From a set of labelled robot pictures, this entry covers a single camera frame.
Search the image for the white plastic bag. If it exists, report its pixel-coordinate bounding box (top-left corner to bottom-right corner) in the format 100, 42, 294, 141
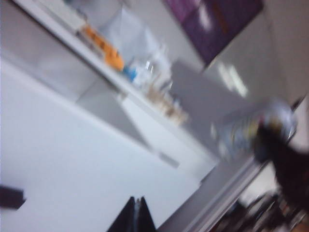
106, 7, 169, 80

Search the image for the silver beer can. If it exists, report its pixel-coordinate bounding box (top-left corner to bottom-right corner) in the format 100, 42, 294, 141
211, 98, 298, 163

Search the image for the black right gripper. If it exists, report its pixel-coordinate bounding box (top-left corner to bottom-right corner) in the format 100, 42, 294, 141
253, 125, 309, 213

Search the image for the black bar drawer handle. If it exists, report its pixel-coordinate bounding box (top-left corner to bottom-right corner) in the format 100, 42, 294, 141
0, 185, 27, 210

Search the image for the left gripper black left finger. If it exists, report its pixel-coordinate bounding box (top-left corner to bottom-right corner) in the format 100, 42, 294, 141
106, 197, 138, 232

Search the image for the purple wall poster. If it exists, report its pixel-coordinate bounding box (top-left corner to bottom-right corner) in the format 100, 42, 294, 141
163, 0, 264, 67

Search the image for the clear pump sanitizer bottle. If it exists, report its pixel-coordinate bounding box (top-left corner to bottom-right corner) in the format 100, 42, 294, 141
131, 45, 169, 90

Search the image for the orange flat object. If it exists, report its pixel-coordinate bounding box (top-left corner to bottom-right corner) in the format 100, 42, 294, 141
81, 25, 125, 71

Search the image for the beige egg carton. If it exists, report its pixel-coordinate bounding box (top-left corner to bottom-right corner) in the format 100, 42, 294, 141
146, 83, 190, 125

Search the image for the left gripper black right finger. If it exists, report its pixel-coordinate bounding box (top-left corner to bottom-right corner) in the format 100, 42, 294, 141
139, 196, 157, 232

